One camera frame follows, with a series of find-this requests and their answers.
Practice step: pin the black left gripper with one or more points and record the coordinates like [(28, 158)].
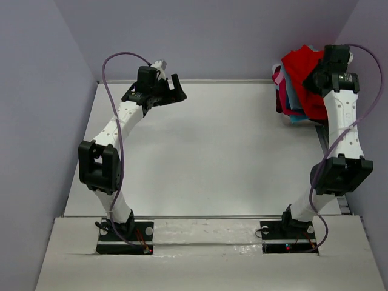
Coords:
[(173, 96)]

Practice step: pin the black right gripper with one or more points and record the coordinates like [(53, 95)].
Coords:
[(320, 66)]

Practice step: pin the red t shirt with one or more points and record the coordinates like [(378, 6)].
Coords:
[(297, 66)]

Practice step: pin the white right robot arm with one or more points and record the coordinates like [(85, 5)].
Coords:
[(344, 166)]

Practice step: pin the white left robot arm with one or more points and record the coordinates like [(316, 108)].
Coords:
[(101, 160)]

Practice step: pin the pink t shirt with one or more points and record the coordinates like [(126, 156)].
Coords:
[(280, 85)]

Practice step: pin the bright blue t shirt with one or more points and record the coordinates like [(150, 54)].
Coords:
[(295, 116)]

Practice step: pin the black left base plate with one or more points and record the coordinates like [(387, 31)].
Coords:
[(138, 242)]

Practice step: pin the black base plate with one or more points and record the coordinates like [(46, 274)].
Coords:
[(279, 240), (138, 242)]

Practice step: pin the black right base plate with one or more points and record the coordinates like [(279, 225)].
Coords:
[(279, 240)]

